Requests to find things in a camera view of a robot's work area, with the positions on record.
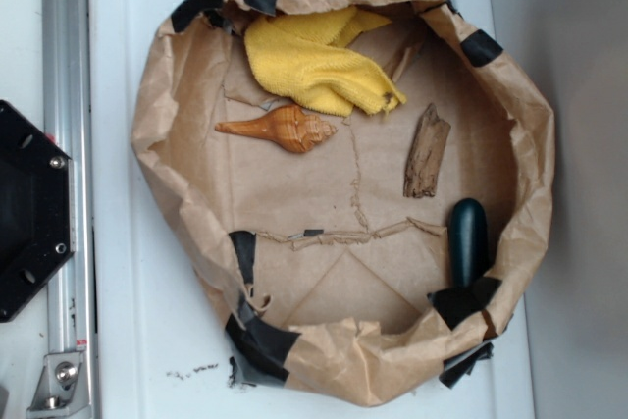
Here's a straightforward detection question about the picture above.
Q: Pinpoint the metal corner bracket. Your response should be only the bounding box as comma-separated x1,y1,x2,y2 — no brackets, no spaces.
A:
26,352,92,418

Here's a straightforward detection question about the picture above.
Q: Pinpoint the yellow microfibre cloth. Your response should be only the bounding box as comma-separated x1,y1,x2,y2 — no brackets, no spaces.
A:
244,6,407,117

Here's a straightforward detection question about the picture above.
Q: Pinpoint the dark green oblong object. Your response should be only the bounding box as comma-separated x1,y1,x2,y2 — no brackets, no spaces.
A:
448,198,490,288

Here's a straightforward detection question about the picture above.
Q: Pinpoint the brown driftwood piece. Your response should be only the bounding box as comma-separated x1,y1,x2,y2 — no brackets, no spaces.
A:
403,103,451,198

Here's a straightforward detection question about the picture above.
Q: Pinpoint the brown paper bag basin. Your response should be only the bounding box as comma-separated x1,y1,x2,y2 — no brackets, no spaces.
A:
131,0,555,407

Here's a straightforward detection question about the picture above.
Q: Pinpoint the aluminium extrusion rail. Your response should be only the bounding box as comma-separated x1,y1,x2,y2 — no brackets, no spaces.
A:
42,0,101,418

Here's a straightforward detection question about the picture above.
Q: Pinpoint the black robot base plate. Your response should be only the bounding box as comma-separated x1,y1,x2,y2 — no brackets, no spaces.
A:
0,100,74,323

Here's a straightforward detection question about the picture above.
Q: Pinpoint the orange conch seashell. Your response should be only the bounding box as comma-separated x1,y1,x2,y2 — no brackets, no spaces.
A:
214,104,338,153

